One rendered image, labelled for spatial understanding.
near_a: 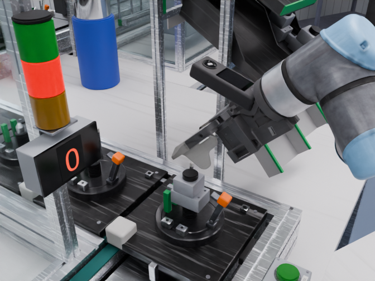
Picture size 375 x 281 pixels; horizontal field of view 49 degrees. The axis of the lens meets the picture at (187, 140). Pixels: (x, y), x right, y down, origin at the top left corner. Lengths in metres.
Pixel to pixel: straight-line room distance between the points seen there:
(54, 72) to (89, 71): 1.07
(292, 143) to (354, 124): 0.53
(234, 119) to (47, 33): 0.29
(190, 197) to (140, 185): 0.20
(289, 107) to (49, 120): 0.33
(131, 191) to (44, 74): 0.44
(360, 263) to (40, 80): 0.75
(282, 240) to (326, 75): 0.42
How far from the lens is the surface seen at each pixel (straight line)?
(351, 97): 0.53
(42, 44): 0.57
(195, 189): 0.77
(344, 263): 0.99
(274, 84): 0.58
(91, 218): 0.89
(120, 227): 0.83
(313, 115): 1.17
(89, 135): 0.66
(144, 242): 0.82
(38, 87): 0.59
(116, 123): 1.43
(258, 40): 1.00
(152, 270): 0.80
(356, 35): 0.53
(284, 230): 0.88
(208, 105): 1.52
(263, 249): 0.84
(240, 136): 0.64
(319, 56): 0.55
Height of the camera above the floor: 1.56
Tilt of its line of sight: 32 degrees down
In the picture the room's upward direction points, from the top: straight up
